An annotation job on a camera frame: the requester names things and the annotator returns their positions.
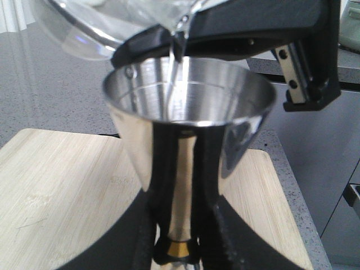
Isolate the grey curtain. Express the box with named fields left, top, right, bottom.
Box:
left=0, top=0, right=35, bottom=33

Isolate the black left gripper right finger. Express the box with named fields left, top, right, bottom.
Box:
left=193, top=132, right=307, bottom=269

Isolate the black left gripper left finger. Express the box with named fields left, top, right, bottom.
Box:
left=53, top=151, right=175, bottom=270

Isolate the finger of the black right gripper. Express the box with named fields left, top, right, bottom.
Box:
left=110, top=0, right=343, bottom=113

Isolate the steel jigger shaker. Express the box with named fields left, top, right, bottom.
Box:
left=101, top=55, right=278, bottom=270

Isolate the wooden cutting board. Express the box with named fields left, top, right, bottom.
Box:
left=1, top=128, right=313, bottom=269

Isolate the glass measuring beaker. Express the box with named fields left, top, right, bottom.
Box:
left=30, top=0, right=205, bottom=61

